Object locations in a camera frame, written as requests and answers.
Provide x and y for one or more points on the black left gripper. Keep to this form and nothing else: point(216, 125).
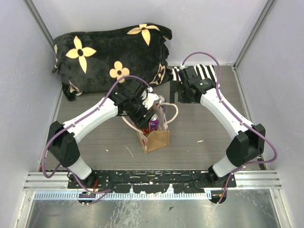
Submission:
point(141, 121)

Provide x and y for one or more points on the purple fanta can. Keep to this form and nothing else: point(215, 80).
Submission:
point(162, 100)
point(154, 122)

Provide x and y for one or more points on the black white striped cloth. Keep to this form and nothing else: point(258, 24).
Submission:
point(204, 71)

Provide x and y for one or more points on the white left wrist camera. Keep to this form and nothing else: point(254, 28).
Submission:
point(149, 98)

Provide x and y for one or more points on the black floral plush blanket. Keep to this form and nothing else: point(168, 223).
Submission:
point(92, 61)

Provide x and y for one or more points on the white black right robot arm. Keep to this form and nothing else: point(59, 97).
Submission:
point(197, 85)

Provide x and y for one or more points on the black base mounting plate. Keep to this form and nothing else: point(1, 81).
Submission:
point(152, 181)

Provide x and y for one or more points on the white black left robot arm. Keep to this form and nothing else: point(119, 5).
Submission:
point(135, 100)

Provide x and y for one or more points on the red cola can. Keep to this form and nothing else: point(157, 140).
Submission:
point(145, 131)

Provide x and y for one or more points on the white slotted cable duct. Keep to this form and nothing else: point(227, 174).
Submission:
point(79, 195)

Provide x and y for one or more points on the burlap watermelon canvas bag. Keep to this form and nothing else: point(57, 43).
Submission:
point(159, 138)

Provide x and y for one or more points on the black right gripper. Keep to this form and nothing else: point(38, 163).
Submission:
point(176, 86)

